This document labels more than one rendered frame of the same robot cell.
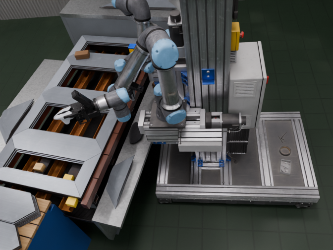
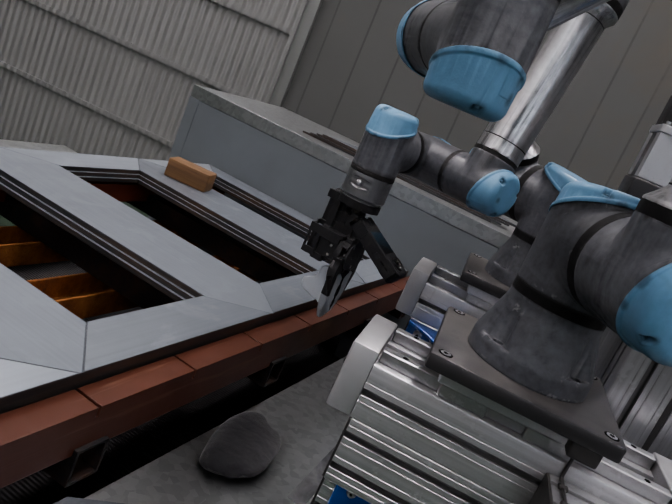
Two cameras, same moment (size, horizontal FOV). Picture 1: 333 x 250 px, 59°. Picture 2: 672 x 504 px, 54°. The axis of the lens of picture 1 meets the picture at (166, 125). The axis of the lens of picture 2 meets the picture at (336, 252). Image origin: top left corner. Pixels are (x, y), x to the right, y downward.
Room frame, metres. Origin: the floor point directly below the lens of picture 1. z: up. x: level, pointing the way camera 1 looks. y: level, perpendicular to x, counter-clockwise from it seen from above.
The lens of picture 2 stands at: (0.48, 0.30, 1.27)
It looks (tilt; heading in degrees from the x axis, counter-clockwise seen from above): 14 degrees down; 355
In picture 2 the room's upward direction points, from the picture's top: 23 degrees clockwise
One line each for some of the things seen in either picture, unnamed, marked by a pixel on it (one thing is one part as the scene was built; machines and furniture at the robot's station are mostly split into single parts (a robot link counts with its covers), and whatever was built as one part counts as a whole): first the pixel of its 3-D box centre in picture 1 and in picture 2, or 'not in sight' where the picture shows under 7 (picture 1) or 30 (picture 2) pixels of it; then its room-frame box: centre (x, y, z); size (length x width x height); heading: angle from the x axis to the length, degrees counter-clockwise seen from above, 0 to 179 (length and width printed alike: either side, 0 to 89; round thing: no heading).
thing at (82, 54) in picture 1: (82, 54); (190, 174); (2.25, 0.60, 0.87); 0.12 x 0.06 x 0.05; 81
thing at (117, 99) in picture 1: (117, 97); not in sight; (1.05, 0.21, 1.43); 0.11 x 0.08 x 0.09; 101
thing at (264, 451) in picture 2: (136, 132); (245, 444); (1.40, 0.24, 0.70); 0.20 x 0.10 x 0.03; 167
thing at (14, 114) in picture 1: (11, 118); not in sight; (1.75, 1.22, 0.77); 0.45 x 0.20 x 0.04; 155
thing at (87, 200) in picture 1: (129, 107); (273, 343); (1.57, 0.25, 0.80); 1.62 x 0.04 x 0.06; 155
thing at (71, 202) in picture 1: (72, 202); not in sight; (0.89, 0.67, 0.79); 0.06 x 0.05 x 0.04; 65
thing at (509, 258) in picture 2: not in sight; (532, 262); (1.71, -0.15, 1.09); 0.15 x 0.15 x 0.10
